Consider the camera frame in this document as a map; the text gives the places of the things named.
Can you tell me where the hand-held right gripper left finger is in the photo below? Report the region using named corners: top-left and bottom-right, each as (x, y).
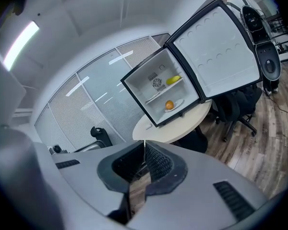
top-left (35, 140), bottom-right (144, 230)

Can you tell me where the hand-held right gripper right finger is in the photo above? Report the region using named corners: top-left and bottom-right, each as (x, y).
top-left (128, 140), bottom-right (269, 230)

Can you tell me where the large white plate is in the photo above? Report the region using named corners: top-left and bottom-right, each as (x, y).
top-left (163, 98), bottom-right (185, 113)

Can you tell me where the white mini fridge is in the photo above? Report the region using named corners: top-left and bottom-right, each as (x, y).
top-left (120, 0), bottom-right (264, 128)

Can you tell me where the black office chair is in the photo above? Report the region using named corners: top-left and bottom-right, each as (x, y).
top-left (90, 126), bottom-right (113, 149)
top-left (212, 84), bottom-right (264, 143)

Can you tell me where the round beige table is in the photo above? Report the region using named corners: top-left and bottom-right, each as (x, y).
top-left (132, 99), bottom-right (213, 154)

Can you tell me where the small white plate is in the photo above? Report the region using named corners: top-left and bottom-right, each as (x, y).
top-left (144, 91), bottom-right (163, 104)

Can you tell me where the ceiling light panel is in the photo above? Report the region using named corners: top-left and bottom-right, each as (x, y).
top-left (3, 20), bottom-right (40, 72)

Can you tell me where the black metal shelving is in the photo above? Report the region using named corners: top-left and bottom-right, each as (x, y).
top-left (265, 12), bottom-right (288, 63)

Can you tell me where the white wire shelf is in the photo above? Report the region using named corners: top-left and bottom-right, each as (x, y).
top-left (144, 77), bottom-right (184, 104)

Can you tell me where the black floor cable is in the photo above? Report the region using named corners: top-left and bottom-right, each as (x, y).
top-left (265, 90), bottom-right (288, 115)

